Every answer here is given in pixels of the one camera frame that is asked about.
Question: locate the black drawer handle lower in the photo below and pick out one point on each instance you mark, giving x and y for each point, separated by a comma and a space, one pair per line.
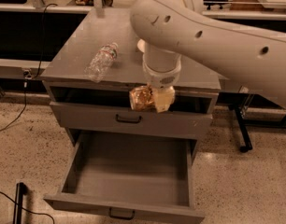
120, 216

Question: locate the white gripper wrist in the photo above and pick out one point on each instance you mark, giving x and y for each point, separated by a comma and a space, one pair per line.
161, 76

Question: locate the white paper bowl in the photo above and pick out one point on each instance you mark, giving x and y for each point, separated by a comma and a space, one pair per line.
141, 45

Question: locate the black drawer handle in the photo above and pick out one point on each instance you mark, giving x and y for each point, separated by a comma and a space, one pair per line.
120, 119
120, 216

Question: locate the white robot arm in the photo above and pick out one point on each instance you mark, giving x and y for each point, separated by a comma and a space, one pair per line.
253, 57

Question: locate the grey drawer cabinet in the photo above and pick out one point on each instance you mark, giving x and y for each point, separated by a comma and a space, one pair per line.
65, 80

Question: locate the open grey bottom drawer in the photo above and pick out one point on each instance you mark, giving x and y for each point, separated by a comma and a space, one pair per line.
149, 174

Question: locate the black table leg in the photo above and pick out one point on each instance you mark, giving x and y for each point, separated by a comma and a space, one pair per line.
247, 143

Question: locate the clear plastic water bottle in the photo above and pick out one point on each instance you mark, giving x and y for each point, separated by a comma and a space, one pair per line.
101, 62

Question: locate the black drawer handle upper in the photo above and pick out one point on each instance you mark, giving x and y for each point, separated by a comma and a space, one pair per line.
120, 119

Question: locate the orange soda can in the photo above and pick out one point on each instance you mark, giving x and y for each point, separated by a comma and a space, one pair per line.
141, 98

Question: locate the black stand bottom left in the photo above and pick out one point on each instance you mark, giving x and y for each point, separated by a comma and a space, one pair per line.
21, 190

